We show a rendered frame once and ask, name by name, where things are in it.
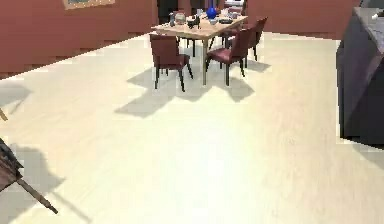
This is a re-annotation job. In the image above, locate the dark red dining chair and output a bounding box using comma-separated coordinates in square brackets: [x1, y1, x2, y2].
[149, 33, 194, 93]
[204, 27, 253, 87]
[245, 16, 269, 62]

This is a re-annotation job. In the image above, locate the framed wall picture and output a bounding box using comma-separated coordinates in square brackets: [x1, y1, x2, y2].
[62, 0, 116, 11]

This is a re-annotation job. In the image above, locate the black kettle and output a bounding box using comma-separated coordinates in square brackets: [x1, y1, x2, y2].
[186, 15, 201, 30]

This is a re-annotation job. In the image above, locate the dark purple kitchen counter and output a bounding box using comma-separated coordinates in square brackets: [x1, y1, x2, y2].
[335, 6, 384, 146]

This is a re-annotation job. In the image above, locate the blue vase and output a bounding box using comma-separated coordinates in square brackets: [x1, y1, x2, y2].
[206, 0, 218, 20]

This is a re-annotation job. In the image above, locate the light wooden dining table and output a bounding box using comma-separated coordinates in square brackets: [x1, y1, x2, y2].
[150, 13, 249, 86]

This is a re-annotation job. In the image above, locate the dark brown wooden furniture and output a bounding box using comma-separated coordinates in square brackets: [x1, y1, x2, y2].
[0, 138, 59, 215]

